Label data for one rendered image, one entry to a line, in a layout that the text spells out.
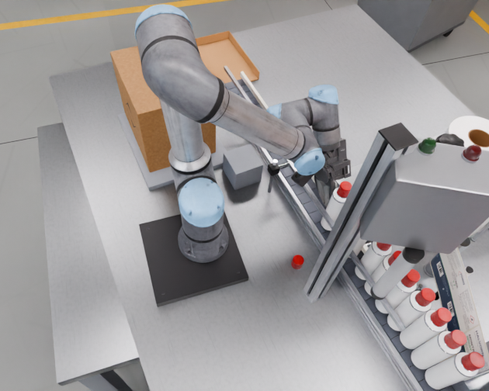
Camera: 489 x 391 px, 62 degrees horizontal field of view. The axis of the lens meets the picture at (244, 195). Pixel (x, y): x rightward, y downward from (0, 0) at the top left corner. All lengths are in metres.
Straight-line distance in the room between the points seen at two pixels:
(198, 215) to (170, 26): 0.45
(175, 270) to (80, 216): 0.37
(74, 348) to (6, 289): 1.16
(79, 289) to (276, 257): 0.57
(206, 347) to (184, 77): 0.71
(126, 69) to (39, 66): 2.04
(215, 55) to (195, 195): 0.93
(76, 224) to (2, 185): 1.35
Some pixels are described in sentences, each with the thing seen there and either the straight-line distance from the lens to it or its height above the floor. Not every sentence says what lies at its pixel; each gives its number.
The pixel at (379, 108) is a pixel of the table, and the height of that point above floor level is 0.83.
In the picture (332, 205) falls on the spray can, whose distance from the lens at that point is 1.17.
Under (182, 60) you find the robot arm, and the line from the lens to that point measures 0.78.
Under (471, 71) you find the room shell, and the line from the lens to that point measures 3.72.
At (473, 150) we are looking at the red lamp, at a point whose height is 1.50.
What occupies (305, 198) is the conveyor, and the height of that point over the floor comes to 0.88.
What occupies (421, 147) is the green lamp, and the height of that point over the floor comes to 1.48.
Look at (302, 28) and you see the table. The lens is 2.09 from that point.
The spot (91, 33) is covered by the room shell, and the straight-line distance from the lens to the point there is 3.57.
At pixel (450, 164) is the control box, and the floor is 1.48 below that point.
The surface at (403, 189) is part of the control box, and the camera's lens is 0.68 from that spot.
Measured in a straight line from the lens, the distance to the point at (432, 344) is 1.09.
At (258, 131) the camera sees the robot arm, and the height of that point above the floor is 1.32.
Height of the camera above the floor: 1.96
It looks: 56 degrees down
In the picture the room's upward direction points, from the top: 6 degrees clockwise
